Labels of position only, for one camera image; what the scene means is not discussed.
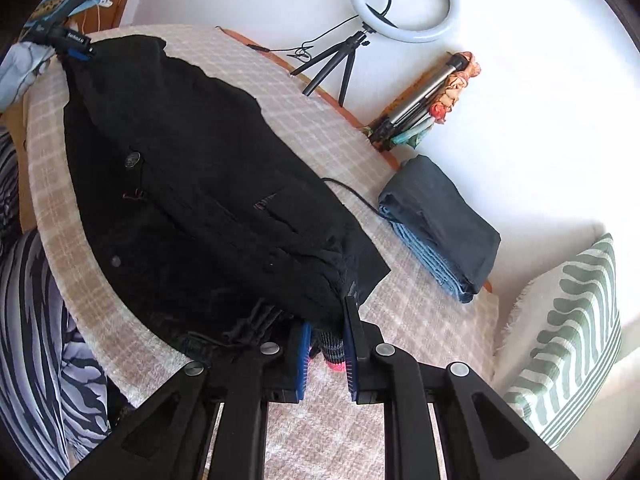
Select orange patterned scarf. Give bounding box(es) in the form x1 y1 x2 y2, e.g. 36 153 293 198
361 51 483 151

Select folded blue jeans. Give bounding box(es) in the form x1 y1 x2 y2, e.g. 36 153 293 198
378 206 476 304

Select folded silver tripod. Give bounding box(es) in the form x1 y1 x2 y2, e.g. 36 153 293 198
368 53 471 152

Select zebra print trousers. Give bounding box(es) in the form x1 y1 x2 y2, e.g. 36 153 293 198
1 131 132 479

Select white ring light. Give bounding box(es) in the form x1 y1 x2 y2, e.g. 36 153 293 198
348 0 460 45

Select black Kappa pants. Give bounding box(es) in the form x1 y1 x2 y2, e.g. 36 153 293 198
62 35 388 363

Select black cable on bed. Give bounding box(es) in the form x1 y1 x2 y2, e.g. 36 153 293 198
321 176 384 216

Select green striped white pillow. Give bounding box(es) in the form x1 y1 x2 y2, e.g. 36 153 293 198
492 233 622 448

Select ring light black cable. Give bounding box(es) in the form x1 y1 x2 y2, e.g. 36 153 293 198
214 13 362 64

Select folded dark grey garment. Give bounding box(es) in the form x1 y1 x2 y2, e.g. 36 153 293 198
378 155 501 294

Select gloved left hand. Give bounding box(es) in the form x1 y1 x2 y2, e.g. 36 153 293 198
0 41 54 113

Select black mini tripod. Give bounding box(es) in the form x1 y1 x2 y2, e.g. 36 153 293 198
290 28 370 106

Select plaid beige bed blanket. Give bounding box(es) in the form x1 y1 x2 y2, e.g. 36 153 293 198
22 23 501 480

